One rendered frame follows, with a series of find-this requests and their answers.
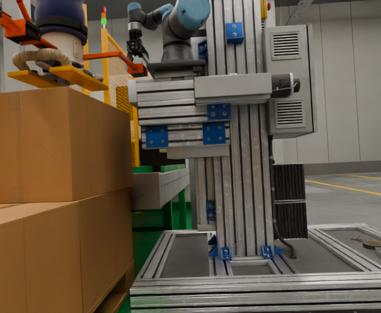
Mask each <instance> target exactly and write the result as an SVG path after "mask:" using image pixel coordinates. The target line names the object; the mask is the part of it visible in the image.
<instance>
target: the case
mask: <svg viewBox="0 0 381 313"><path fill-rule="evenodd" d="M131 186H133V172H132V145H131V131H130V114H129V113H126V112H124V111H121V110H120V109H117V108H115V107H113V106H110V105H108V104H106V103H104V102H102V101H100V100H97V99H95V98H92V97H90V96H88V95H86V94H84V93H81V92H79V91H77V90H75V89H73V88H70V87H68V86H64V87H57V88H44V89H31V90H25V91H13V92H5V93H0V204H11V203H32V202H71V201H77V200H80V199H84V198H87V197H91V196H96V195H99V194H104V193H108V192H111V191H116V190H119V189H123V188H128V187H131Z"/></svg>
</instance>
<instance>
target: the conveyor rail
mask: <svg viewBox="0 0 381 313"><path fill-rule="evenodd" d="M189 184H190V181H189V168H183V169H179V170H174V171H168V172H165V173H160V185H161V207H163V206H164V205H165V204H166V203H167V202H169V201H170V200H171V199H172V198H173V197H174V196H175V195H177V194H178V193H179V192H181V191H182V190H183V189H184V188H185V187H186V186H187V185H189Z"/></svg>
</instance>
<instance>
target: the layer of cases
mask: <svg viewBox="0 0 381 313"><path fill-rule="evenodd" d="M132 260H133V238H132V211H131V197H130V187H128V188H123V189H119V190H116V191H111V192H108V193H104V194H99V195H96V196H91V197H87V198H84V199H80V200H77V201H71V202H32V203H11V204H0V313H87V312H88V311H89V310H90V308H91V307H92V306H93V305H94V304H95V303H96V302H97V300H98V299H99V298H100V297H101V296H102V295H103V293H104V292H105V291H106V290H107V288H108V287H109V286H110V285H111V284H112V283H113V282H114V281H115V279H116V278H117V277H118V276H119V274H120V273H121V272H122V271H123V270H124V269H125V267H126V266H127V265H128V264H129V263H130V262H131V261H132Z"/></svg>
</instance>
